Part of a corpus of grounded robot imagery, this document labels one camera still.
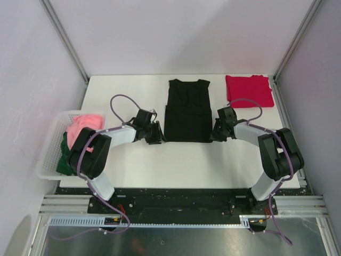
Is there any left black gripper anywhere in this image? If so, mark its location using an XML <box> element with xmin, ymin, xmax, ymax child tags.
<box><xmin>143</xmin><ymin>121</ymin><xmax>166</xmax><ymax>145</ymax></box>

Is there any black t-shirt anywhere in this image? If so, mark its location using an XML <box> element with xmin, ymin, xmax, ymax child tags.
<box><xmin>164</xmin><ymin>79</ymin><xmax>213</xmax><ymax>143</ymax></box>

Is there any red t-shirt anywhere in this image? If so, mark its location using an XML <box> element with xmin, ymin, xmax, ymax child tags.
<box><xmin>225</xmin><ymin>75</ymin><xmax>274</xmax><ymax>108</ymax></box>

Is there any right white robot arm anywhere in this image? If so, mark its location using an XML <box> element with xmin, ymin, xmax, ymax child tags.
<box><xmin>210</xmin><ymin>106</ymin><xmax>305</xmax><ymax>214</ymax></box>

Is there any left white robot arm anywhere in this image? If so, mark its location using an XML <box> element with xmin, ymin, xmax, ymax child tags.
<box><xmin>68</xmin><ymin>109</ymin><xmax>165</xmax><ymax>213</ymax></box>

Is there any pink t-shirt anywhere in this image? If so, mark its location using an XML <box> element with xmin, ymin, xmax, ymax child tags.
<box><xmin>66</xmin><ymin>114</ymin><xmax>105</xmax><ymax>150</ymax></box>

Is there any green t-shirt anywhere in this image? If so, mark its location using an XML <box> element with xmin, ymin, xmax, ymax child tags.
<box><xmin>56</xmin><ymin>132</ymin><xmax>76</xmax><ymax>176</ymax></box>

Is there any white plastic basket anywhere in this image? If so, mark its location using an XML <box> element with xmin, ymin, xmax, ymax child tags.
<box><xmin>35</xmin><ymin>110</ymin><xmax>105</xmax><ymax>181</ymax></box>

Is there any right aluminium frame post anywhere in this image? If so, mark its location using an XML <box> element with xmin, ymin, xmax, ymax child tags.
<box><xmin>273</xmin><ymin>0</ymin><xmax>328</xmax><ymax>81</ymax></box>

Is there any aluminium frame post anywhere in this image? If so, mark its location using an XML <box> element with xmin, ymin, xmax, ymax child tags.
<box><xmin>273</xmin><ymin>0</ymin><xmax>328</xmax><ymax>81</ymax></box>
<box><xmin>39</xmin><ymin>0</ymin><xmax>90</xmax><ymax>82</ymax></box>

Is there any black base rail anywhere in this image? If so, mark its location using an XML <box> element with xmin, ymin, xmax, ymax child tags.
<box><xmin>54</xmin><ymin>186</ymin><xmax>279</xmax><ymax>225</ymax></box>

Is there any white slotted cable duct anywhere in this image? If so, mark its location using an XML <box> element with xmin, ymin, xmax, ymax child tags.
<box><xmin>49</xmin><ymin>215</ymin><xmax>267</xmax><ymax>228</ymax></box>

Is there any left aluminium frame post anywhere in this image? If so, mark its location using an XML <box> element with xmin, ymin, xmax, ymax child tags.
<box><xmin>39</xmin><ymin>0</ymin><xmax>90</xmax><ymax>82</ymax></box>

